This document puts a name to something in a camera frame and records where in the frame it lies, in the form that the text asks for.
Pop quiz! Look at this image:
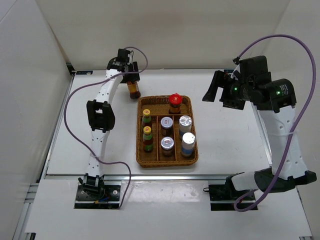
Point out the red-lid chili jar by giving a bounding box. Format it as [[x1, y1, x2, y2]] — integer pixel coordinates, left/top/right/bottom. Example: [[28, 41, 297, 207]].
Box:
[[126, 81, 141, 100]]

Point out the white-lid brown sauce jar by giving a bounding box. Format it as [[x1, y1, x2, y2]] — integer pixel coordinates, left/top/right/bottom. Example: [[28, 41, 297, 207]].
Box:
[[160, 116, 174, 136]]

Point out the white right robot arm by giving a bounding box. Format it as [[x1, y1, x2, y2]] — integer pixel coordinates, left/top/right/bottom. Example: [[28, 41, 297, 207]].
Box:
[[222, 78, 317, 200]]

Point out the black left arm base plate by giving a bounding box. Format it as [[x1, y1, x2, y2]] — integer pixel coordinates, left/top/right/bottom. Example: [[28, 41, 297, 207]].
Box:
[[74, 181, 121, 210]]

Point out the white-lid dark sauce jar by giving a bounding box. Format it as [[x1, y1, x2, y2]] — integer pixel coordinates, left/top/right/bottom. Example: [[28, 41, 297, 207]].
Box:
[[160, 136, 175, 157]]

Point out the yellow-cap green-label sauce bottle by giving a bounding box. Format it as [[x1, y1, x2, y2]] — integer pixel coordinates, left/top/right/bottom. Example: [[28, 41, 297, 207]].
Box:
[[141, 108, 152, 128]]

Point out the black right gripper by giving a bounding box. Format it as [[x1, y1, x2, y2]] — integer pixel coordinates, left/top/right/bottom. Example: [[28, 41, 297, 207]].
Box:
[[202, 71, 253, 111]]

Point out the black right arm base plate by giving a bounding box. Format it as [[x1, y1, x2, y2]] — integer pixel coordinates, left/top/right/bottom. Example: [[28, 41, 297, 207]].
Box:
[[203, 184, 256, 211]]

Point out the red-lid sauce jar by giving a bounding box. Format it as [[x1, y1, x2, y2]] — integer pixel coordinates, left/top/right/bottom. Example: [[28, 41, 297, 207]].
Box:
[[168, 93, 183, 114]]

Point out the brown wicker basket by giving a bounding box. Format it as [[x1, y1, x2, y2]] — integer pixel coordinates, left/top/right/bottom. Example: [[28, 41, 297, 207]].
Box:
[[136, 95, 199, 168]]

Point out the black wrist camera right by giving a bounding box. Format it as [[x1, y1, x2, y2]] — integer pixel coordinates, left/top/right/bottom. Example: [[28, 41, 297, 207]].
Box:
[[239, 55, 272, 87]]

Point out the silver-lid blue-label spice jar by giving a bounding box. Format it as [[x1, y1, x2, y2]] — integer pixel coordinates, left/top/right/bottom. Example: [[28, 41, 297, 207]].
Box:
[[181, 132, 196, 157]]

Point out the silver-lid white spice jar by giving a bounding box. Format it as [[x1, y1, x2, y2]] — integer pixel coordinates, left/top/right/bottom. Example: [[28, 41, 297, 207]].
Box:
[[178, 115, 192, 139]]

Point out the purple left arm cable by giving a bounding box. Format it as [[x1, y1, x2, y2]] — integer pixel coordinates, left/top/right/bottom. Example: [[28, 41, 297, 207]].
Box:
[[63, 46, 149, 210]]

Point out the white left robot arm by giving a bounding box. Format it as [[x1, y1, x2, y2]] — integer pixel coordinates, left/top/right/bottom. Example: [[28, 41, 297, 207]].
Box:
[[75, 47, 199, 205]]

